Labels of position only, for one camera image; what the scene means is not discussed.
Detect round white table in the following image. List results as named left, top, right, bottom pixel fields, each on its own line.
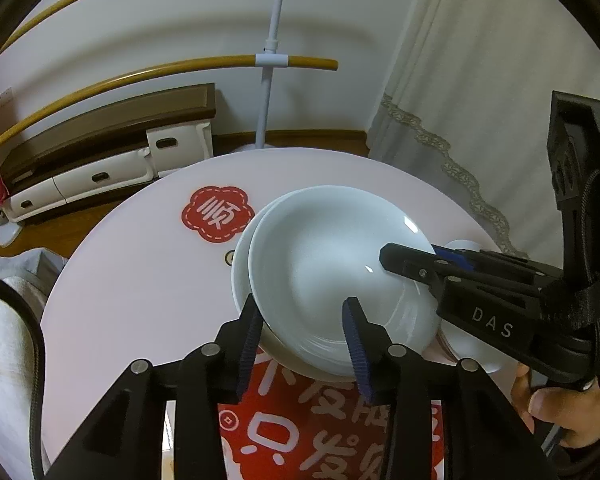
left=39, top=147, right=511, bottom=480

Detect white curtain lace trim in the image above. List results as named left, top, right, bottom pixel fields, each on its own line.
left=367, top=0, right=600, bottom=263

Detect grey cloth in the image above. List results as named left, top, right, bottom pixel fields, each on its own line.
left=0, top=249, right=70, bottom=480

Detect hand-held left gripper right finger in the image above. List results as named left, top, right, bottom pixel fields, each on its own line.
left=342, top=297, right=536, bottom=480

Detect black cable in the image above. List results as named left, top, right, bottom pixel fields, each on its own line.
left=0, top=265, right=50, bottom=480

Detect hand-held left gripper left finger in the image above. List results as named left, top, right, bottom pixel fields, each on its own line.
left=45, top=294, right=265, bottom=480

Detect clothes drying rack yellow rails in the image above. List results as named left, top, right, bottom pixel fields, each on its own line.
left=0, top=0, right=360, bottom=153

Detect white drawer cabinet brown top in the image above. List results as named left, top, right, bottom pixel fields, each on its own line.
left=0, top=83, right=217, bottom=223

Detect white ceramic bowl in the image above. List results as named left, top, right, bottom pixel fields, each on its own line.
left=442, top=239, right=483, bottom=257
left=247, top=186, right=441, bottom=378

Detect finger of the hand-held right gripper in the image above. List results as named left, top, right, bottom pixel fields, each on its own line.
left=379, top=242, right=443, bottom=293
left=431, top=245, right=477, bottom=270

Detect person's right hand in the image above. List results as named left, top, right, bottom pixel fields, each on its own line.
left=510, top=362, right=600, bottom=451

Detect white plate grey patterned rim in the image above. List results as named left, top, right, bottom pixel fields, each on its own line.
left=436, top=327, right=503, bottom=376

